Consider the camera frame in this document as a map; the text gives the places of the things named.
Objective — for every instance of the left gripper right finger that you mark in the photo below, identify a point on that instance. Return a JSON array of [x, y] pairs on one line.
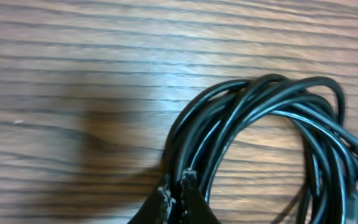
[[194, 208]]

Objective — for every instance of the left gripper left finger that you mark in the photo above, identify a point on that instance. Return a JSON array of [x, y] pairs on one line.
[[159, 205]]

